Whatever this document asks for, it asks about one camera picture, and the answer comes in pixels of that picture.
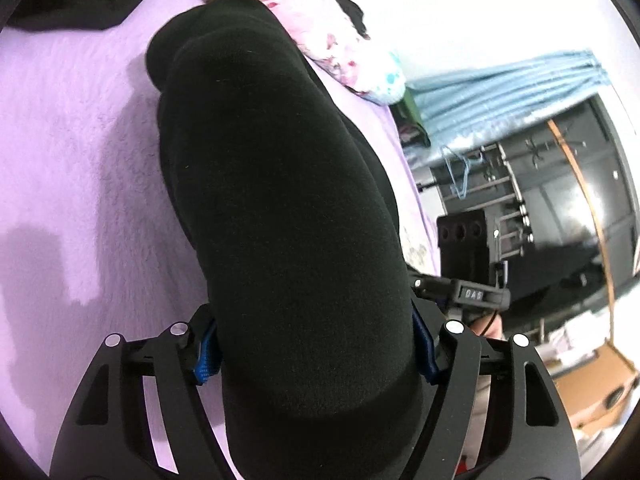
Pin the curved wooden strip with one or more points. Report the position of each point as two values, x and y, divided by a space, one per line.
590 210

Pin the black clothing on quilt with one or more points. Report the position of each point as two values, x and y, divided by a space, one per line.
352 15

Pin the person's right hand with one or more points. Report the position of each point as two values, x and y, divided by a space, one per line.
487 327

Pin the black zip fleece jacket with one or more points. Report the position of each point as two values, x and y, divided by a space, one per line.
285 210

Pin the black box with round holes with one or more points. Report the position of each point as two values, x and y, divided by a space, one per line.
462 240

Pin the light blue curtain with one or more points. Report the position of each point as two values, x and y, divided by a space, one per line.
500 95

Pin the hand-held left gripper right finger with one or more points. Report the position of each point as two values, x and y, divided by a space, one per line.
425 352

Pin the light blue clothes hanger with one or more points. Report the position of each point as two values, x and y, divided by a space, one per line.
460 170

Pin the black metal rack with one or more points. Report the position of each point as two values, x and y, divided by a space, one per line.
505 195

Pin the purple bed sheet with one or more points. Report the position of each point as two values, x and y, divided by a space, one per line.
85 160

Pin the cardboard box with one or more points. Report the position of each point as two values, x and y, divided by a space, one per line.
595 390

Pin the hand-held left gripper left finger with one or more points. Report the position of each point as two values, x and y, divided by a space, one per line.
204 360

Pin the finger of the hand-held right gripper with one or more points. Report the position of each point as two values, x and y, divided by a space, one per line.
429 287

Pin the green cloth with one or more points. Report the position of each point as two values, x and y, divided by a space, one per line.
415 115

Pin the floral pink quilt roll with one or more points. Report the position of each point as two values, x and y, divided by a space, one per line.
340 45

